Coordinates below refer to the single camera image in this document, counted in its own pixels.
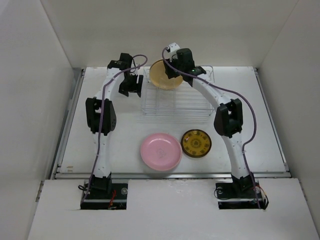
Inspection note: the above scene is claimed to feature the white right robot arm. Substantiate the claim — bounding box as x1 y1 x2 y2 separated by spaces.
162 44 256 197

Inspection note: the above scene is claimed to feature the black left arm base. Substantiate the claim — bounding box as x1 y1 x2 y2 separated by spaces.
80 183 128 210

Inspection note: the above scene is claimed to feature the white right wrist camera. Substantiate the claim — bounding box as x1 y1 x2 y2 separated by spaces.
165 42 180 57

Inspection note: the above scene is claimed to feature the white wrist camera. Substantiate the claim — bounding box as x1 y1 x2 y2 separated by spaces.
165 42 180 57
130 68 139 76

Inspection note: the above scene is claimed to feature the white wire dish rack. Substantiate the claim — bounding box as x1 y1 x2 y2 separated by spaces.
141 66 215 123

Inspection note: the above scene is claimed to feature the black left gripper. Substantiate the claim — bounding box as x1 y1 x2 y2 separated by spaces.
120 72 143 97

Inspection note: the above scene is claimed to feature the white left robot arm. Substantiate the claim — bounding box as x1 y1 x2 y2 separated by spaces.
85 53 148 199

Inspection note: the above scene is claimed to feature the white foam front board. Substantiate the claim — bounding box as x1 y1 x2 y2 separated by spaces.
28 178 319 240

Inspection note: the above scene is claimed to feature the pink plastic plate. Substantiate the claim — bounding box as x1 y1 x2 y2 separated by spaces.
140 133 183 172

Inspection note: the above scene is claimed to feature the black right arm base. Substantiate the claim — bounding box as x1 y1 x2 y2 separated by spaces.
214 182 270 210

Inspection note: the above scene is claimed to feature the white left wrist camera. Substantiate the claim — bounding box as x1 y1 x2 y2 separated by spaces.
130 68 139 76

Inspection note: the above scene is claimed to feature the yellow plate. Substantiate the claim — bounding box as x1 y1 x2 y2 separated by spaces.
149 60 183 90

